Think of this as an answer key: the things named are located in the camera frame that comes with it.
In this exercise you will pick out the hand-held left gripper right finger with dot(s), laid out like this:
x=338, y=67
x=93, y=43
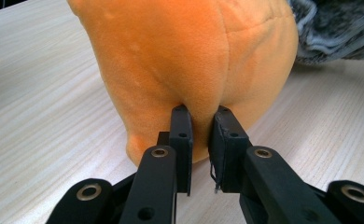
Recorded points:
x=264, y=186

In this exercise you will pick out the orange plush toy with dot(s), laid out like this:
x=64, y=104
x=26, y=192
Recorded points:
x=177, y=56

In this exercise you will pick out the grey fluffy towel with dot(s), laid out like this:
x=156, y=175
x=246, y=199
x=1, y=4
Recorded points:
x=335, y=31

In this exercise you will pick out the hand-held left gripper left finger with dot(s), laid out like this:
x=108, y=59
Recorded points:
x=158, y=180

